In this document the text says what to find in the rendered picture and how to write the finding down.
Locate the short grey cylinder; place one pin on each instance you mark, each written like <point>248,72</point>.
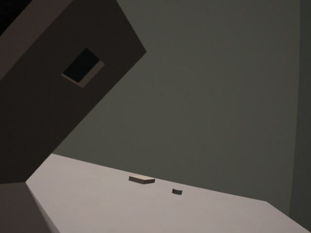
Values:
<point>177,191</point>

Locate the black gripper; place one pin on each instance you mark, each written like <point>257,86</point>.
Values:
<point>5,22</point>

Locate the tan flat rectangular block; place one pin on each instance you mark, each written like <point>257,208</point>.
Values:
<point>141,179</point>

